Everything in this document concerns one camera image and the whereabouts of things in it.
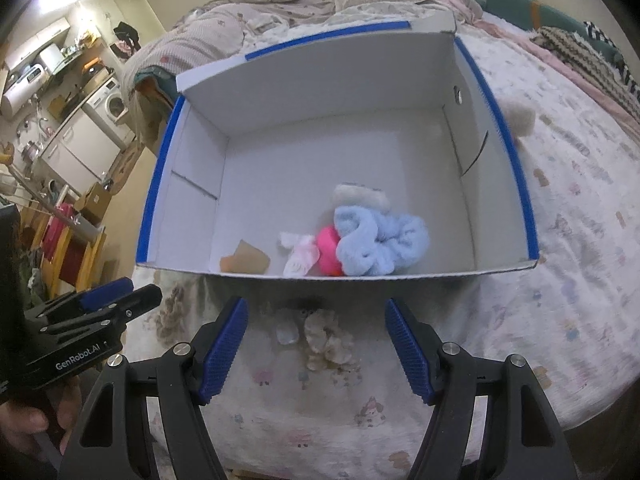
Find beige fluffy cloth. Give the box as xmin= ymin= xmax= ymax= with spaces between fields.
xmin=501 ymin=100 xmax=537 ymax=137

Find white pink sock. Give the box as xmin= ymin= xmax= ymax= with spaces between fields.
xmin=277 ymin=231 xmax=321 ymax=277

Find brown door mat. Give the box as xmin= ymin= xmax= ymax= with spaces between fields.
xmin=107 ymin=145 xmax=144 ymax=196

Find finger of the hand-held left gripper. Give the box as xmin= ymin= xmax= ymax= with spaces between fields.
xmin=42 ymin=284 xmax=163 ymax=336
xmin=40 ymin=278 xmax=135 ymax=319

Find small white cloth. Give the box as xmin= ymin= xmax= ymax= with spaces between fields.
xmin=274 ymin=310 xmax=304 ymax=347

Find pink blanket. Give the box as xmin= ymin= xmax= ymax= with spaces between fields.
xmin=434 ymin=0 xmax=640 ymax=133

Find white washing machine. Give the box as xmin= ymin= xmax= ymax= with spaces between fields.
xmin=82 ymin=77 xmax=137 ymax=137

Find red boxes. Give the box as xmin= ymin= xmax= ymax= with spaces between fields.
xmin=42 ymin=202 xmax=86 ymax=286

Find white water heater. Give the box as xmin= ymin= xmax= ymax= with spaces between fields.
xmin=0 ymin=62 xmax=44 ymax=119

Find black white striped cloth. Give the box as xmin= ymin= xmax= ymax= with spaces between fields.
xmin=582 ymin=20 xmax=640 ymax=97

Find white cylinder appliance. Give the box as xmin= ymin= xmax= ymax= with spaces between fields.
xmin=39 ymin=42 xmax=64 ymax=76

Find yellow wooden rack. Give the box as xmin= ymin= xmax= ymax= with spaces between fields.
xmin=20 ymin=200 xmax=108 ymax=302

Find person's left hand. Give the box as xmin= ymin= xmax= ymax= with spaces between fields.
xmin=0 ymin=376 xmax=84 ymax=466

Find white wall cabinet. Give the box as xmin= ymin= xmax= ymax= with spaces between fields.
xmin=7 ymin=16 xmax=71 ymax=69

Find teal padded bed board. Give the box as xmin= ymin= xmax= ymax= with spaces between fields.
xmin=132 ymin=67 xmax=177 ymax=128
xmin=484 ymin=0 xmax=626 ymax=61

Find cartoon print bed sheet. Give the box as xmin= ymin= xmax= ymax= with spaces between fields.
xmin=120 ymin=0 xmax=640 ymax=480

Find white kitchen cabinet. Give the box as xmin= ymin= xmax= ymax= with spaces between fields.
xmin=40 ymin=110 xmax=124 ymax=192

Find brown knitted blanket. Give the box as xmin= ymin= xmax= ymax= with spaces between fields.
xmin=531 ymin=25 xmax=640 ymax=107

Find pink soft ball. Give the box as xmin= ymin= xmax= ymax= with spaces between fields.
xmin=315 ymin=226 xmax=346 ymax=277

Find dark hanging clothes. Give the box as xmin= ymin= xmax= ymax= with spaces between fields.
xmin=110 ymin=21 xmax=144 ymax=59

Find blue cardboard box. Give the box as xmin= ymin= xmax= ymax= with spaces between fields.
xmin=135 ymin=10 xmax=541 ymax=279

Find cream lace scrunchie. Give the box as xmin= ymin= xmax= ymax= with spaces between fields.
xmin=304 ymin=309 xmax=357 ymax=372

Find tan sock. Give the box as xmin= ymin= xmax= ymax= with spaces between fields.
xmin=220 ymin=240 xmax=271 ymax=275

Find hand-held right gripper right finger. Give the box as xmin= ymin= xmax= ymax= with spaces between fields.
xmin=384 ymin=297 xmax=583 ymax=480

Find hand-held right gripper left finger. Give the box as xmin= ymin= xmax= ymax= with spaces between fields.
xmin=59 ymin=296 xmax=249 ymax=480

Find brown cardboard box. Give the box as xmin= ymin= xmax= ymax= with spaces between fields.
xmin=74 ymin=182 xmax=114 ymax=226

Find grey metal pole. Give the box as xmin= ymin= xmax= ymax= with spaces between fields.
xmin=0 ymin=170 xmax=96 ymax=237

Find cream fluffy cloth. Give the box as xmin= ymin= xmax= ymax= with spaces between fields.
xmin=333 ymin=183 xmax=391 ymax=212

